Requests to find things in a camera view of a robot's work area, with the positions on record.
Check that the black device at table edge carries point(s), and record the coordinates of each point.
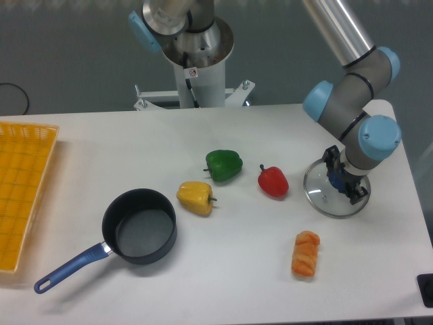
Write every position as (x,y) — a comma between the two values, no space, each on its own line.
(425,284)

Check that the green bell pepper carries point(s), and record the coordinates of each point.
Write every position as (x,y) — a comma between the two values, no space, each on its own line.
(223,165)

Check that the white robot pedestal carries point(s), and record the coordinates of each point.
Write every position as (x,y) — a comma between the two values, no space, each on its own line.
(199,66)

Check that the black saucepan with blue handle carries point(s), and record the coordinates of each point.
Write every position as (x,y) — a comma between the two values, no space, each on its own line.
(140,226)

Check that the orange twisted bread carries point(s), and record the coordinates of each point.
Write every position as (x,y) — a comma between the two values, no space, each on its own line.
(305,254)

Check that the glass lid with blue knob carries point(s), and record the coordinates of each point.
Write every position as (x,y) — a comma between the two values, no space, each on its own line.
(325,198)

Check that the yellow plastic basket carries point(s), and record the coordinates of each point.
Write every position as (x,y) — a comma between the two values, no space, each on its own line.
(26,150)

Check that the yellow bell pepper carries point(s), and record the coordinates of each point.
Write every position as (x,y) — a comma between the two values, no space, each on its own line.
(197,197)

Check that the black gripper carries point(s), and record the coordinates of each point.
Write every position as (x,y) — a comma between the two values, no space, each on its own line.
(343,181)

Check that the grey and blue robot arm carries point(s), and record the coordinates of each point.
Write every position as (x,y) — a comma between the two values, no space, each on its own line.
(338,108)

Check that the red bell pepper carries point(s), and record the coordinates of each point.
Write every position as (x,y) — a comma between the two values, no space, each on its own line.
(273,182)

